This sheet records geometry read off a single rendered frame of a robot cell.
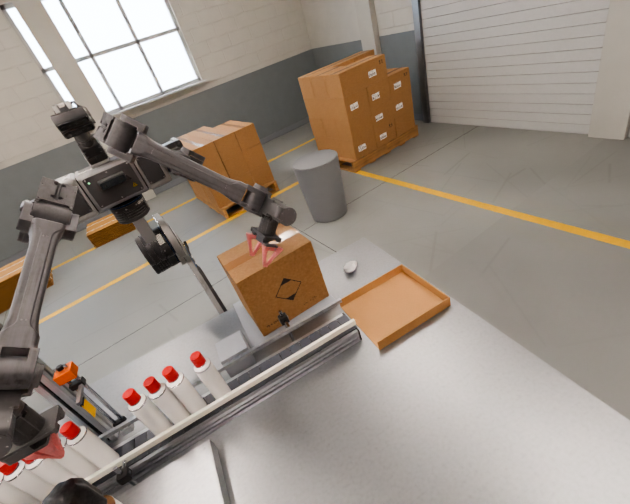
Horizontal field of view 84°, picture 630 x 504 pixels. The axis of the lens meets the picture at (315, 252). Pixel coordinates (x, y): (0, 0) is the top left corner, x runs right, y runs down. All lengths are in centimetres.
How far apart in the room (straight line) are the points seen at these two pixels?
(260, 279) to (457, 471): 77
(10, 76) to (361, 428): 605
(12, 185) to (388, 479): 617
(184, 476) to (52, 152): 569
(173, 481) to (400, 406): 64
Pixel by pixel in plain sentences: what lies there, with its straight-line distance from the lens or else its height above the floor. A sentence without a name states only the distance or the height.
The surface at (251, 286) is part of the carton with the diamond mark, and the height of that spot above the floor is 108.
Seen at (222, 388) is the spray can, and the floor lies 94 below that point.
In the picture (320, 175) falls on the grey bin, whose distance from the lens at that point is 333.
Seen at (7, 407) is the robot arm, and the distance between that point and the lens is 83.
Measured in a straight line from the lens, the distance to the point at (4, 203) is 661.
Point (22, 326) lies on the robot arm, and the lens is 86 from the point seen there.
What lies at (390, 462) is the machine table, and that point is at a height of 83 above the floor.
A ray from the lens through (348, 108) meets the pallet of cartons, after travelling 435.
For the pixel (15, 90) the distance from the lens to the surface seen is 639.
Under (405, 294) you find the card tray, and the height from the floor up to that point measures 83.
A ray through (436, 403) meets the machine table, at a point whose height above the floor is 83.
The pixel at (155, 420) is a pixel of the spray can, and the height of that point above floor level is 97.
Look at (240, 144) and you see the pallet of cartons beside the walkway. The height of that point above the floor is 73.
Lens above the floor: 177
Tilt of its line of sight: 33 degrees down
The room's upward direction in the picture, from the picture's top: 19 degrees counter-clockwise
